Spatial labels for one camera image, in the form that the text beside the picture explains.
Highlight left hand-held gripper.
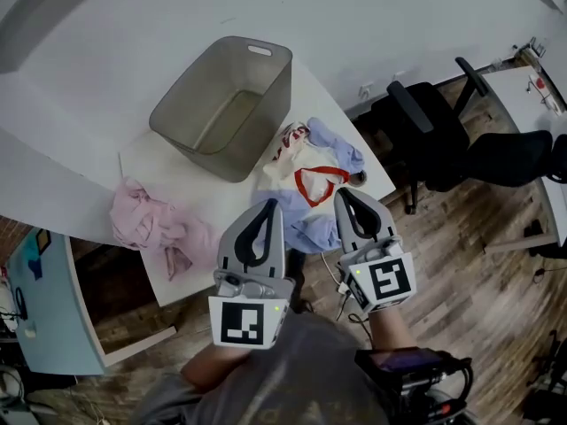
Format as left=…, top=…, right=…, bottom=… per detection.
left=207, top=197, right=296, bottom=352

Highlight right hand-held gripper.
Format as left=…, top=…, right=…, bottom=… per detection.
left=332, top=188, right=416, bottom=314

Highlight lavender and white garment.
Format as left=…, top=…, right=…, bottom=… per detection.
left=251, top=116, right=367, bottom=254

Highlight white t-shirt with red collar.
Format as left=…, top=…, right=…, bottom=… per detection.
left=263, top=121, right=351, bottom=210

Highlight pink garment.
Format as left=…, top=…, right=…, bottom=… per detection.
left=109, top=175, right=222, bottom=282

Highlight grey plastic basket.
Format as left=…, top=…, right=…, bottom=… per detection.
left=148, top=35, right=294, bottom=184

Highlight person's left forearm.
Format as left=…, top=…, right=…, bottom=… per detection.
left=180, top=343, right=253, bottom=393

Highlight person's right forearm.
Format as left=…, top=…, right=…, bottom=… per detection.
left=366, top=305, right=420, bottom=353

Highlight white table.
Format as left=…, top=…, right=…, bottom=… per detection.
left=118, top=53, right=398, bottom=308

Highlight black office chair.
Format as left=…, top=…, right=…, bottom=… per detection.
left=369, top=56, right=567, bottom=215

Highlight person's grey shirt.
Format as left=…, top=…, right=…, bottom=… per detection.
left=128, top=312, right=484, bottom=425

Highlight black phone rig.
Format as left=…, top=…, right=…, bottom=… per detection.
left=353, top=346, right=474, bottom=425

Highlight white desk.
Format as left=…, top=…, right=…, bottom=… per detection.
left=485, top=59, right=567, bottom=250

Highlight light blue table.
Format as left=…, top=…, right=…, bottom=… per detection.
left=6, top=228, right=177, bottom=376

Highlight blue cloth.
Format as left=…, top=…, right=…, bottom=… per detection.
left=24, top=236, right=45, bottom=282

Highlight black headphones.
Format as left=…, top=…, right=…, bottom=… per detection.
left=12, top=286, right=28, bottom=322

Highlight white cable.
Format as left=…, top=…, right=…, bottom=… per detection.
left=319, top=251, right=345, bottom=288

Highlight black picture frame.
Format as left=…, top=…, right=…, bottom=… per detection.
left=35, top=228, right=53, bottom=256

